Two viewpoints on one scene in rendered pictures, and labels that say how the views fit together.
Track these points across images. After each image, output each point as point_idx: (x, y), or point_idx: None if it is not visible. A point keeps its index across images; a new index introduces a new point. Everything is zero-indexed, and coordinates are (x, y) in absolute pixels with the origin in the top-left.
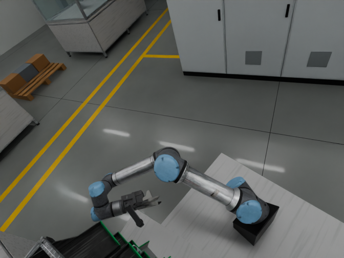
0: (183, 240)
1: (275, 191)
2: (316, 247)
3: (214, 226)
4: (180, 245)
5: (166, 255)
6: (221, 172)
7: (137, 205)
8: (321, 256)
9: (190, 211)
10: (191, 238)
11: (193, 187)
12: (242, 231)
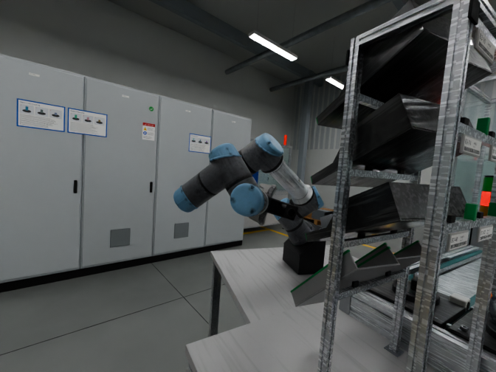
0: (293, 310)
1: (279, 249)
2: None
3: (289, 283)
4: (299, 315)
5: (307, 335)
6: (232, 258)
7: (270, 192)
8: None
9: (256, 290)
10: (293, 302)
11: (288, 171)
12: (311, 257)
